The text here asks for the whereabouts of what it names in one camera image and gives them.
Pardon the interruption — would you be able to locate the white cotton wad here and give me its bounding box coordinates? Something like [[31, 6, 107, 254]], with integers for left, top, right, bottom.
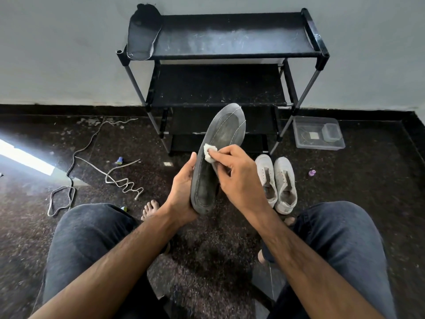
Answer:
[[203, 143, 218, 162]]

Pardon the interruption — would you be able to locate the person's left forearm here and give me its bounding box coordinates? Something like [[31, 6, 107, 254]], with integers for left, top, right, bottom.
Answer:
[[30, 206, 199, 319]]

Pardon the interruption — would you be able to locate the person's right hand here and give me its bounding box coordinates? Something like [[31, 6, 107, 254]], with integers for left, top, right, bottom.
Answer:
[[208, 144, 271, 217]]

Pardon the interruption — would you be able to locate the clear plastic container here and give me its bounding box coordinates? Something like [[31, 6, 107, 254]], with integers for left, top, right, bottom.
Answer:
[[292, 115, 346, 151]]

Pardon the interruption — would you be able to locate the black shoe insole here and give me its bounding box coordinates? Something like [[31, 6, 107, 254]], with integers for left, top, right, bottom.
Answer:
[[127, 3, 164, 61]]

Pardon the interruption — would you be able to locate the black shoe rack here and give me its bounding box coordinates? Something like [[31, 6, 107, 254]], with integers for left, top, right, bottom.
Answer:
[[116, 8, 330, 156]]

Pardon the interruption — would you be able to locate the long white shoelace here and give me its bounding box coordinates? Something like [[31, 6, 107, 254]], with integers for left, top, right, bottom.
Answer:
[[47, 118, 139, 217]]

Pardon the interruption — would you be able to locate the person's left foot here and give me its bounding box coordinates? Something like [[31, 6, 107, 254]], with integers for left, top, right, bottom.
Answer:
[[141, 200, 160, 222]]

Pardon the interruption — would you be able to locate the person's left hand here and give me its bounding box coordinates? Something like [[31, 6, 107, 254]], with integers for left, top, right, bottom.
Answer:
[[165, 152, 200, 226]]

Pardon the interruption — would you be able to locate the wavy white shoelace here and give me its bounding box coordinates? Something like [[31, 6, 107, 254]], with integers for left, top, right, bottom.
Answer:
[[74, 157, 144, 203]]

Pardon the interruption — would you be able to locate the person's right leg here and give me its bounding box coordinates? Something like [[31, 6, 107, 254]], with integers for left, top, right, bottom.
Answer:
[[266, 201, 398, 319]]

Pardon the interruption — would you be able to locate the person's right forearm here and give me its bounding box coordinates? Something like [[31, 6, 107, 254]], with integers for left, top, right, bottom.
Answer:
[[247, 200, 386, 319]]

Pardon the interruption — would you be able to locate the person's left leg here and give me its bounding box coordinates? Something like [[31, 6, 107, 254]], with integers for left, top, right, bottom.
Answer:
[[33, 203, 168, 319]]

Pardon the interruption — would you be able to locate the grey stitched shoe insole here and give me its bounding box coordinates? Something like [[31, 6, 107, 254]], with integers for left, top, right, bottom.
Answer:
[[190, 103, 247, 215]]

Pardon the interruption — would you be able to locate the white sneaker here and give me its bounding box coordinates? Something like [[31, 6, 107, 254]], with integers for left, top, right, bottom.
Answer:
[[273, 157, 298, 215], [255, 154, 278, 208]]

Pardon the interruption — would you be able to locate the person's leg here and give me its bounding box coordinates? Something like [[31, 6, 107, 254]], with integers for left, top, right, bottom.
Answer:
[[33, 203, 168, 319], [266, 201, 398, 319]]

